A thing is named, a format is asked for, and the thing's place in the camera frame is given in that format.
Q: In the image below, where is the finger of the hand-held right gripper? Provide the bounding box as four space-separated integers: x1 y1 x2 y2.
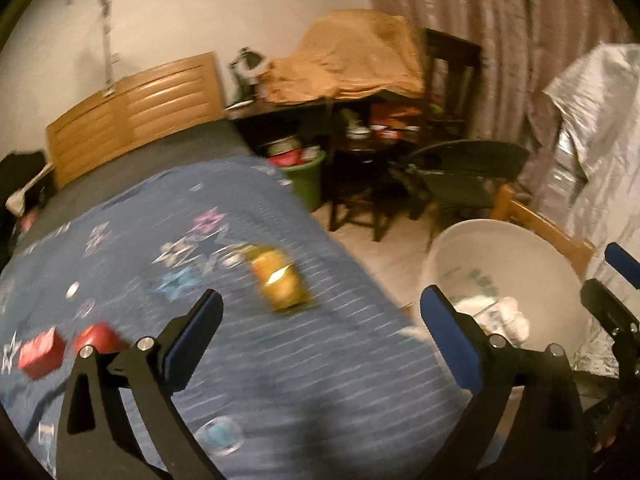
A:
604 242 640 291
580 278 640 341

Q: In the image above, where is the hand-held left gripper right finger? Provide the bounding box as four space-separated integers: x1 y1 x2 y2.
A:
420 285 588 480

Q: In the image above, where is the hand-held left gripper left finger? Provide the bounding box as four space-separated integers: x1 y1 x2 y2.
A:
55 288 225 480

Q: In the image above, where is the white plastic bucket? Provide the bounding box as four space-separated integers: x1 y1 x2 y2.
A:
422 219 596 371

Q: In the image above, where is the light wooden chair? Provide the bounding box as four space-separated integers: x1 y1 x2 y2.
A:
490 185 596 281

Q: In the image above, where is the yellow snack packet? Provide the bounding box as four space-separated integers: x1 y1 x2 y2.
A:
248 245 313 313

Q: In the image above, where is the red ball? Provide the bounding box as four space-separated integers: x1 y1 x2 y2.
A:
72 322 131 356

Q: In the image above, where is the silver cover sheet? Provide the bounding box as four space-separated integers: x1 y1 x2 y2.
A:
542 42 640 376

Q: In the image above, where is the red carton box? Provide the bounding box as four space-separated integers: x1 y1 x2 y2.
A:
17 327 66 380

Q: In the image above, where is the dark round chair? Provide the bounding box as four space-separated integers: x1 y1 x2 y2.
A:
400 139 531 251

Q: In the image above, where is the grey bed sheet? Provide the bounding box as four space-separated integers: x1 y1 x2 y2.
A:
15 120 256 251

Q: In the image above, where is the green plastic bin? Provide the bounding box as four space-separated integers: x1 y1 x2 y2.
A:
280 150 328 213

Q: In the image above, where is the dark low table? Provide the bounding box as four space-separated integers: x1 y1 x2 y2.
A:
327 105 436 241

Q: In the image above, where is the cream garment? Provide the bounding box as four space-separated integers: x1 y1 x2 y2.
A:
6 165 53 213

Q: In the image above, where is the light wooden headboard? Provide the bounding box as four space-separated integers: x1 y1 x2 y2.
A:
46 51 225 188

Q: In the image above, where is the dark wooden desk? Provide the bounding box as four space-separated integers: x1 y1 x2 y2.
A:
225 90 431 126

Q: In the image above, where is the black clothes pile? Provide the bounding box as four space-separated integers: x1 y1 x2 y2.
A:
0 150 53 261

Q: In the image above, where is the dark wooden chair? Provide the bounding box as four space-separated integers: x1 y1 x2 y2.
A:
420 27 483 141

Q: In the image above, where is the black desk lamp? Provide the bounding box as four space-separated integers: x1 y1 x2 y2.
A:
229 47 266 106

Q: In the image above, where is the patterned beige curtain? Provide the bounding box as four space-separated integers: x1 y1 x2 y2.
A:
357 0 636 201

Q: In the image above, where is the orange cloth cover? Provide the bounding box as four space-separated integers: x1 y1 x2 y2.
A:
260 9 426 106

